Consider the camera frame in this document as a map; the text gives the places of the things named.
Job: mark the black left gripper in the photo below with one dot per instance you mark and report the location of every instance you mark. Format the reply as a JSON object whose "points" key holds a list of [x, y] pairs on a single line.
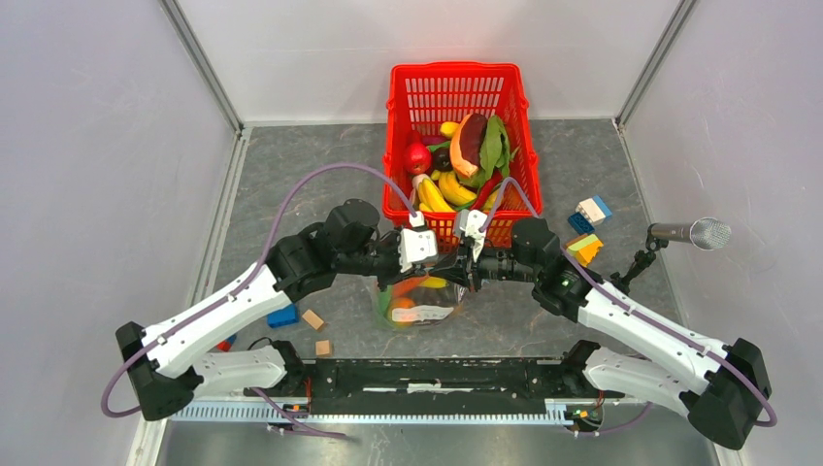
{"points": [[385, 281]]}

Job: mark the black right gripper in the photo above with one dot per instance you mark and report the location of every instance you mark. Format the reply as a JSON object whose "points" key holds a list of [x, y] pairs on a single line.
{"points": [[453, 267]]}

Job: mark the single yellow toy banana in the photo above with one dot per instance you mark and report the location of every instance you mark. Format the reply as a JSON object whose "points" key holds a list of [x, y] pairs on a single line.
{"points": [[434, 283]]}

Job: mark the red toy chili pepper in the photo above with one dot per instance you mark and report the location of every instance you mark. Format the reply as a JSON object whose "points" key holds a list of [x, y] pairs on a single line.
{"points": [[405, 286]]}

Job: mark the green toy pepper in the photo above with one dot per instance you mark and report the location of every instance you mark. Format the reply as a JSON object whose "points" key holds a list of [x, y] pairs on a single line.
{"points": [[384, 298]]}

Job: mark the clear zip top bag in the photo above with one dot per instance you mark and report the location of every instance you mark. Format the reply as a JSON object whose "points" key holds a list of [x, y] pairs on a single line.
{"points": [[419, 301]]}

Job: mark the orange toy fruit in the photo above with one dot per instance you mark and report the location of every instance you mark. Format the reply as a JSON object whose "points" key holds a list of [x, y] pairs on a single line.
{"points": [[402, 311]]}

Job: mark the dark round toy plum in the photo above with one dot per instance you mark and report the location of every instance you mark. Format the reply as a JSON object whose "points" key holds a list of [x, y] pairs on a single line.
{"points": [[441, 160]]}

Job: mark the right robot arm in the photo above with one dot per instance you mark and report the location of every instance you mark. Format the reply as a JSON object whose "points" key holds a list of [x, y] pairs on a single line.
{"points": [[722, 389]]}

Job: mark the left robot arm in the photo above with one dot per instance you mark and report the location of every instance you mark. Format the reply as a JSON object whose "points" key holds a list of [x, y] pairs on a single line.
{"points": [[169, 364]]}

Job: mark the yellow toy banana bunch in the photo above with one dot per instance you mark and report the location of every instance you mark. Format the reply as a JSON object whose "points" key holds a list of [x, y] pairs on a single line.
{"points": [[445, 194]]}

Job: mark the yellow toy starfruit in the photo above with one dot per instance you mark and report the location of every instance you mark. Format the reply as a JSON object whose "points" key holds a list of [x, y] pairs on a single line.
{"points": [[491, 200]]}

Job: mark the white toy garlic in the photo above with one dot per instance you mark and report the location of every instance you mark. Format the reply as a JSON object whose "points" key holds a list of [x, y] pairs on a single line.
{"points": [[418, 180]]}

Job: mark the wooden block beside stack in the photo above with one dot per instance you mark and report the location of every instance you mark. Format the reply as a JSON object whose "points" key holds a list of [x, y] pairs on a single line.
{"points": [[313, 320]]}

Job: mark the red toy apple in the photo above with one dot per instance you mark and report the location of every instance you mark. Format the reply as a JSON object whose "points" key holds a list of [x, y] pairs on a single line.
{"points": [[417, 159]]}

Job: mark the small wooden cube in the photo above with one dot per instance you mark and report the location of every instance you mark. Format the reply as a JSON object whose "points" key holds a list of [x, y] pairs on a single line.
{"points": [[323, 348]]}

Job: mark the blue green stacked blocks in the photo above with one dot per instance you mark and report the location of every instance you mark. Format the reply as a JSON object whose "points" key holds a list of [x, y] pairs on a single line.
{"points": [[282, 317]]}

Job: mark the green toy corn husk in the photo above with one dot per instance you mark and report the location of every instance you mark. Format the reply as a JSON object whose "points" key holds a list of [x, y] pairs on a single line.
{"points": [[496, 152]]}

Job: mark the yellow green toy block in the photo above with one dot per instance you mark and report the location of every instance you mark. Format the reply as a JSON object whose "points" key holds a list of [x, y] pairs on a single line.
{"points": [[584, 248]]}

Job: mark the dark blue toy block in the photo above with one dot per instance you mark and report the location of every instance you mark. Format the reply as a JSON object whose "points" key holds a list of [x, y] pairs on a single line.
{"points": [[580, 224]]}

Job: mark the yellow toy lemon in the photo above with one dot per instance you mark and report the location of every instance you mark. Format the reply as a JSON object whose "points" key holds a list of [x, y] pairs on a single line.
{"points": [[448, 129]]}

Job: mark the white blue toy block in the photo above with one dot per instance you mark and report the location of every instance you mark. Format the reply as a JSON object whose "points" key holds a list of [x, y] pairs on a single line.
{"points": [[594, 210]]}

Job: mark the red plastic basket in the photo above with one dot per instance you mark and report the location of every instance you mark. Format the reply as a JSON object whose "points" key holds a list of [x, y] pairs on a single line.
{"points": [[423, 96]]}

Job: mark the blue red toy block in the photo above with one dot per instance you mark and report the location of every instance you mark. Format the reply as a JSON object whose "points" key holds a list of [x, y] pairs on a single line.
{"points": [[226, 344]]}

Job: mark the silver microphone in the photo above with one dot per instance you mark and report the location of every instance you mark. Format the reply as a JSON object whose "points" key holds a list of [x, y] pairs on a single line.
{"points": [[706, 233]]}

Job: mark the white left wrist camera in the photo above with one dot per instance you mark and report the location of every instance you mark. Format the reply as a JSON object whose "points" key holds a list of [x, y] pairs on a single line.
{"points": [[418, 243]]}

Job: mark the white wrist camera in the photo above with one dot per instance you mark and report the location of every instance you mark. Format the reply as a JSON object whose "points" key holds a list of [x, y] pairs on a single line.
{"points": [[418, 243], [471, 224]]}

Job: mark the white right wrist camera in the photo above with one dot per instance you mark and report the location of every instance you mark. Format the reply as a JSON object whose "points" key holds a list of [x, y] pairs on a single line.
{"points": [[471, 224]]}

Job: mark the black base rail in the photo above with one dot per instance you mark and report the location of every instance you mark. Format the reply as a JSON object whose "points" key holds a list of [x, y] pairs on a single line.
{"points": [[428, 390]]}

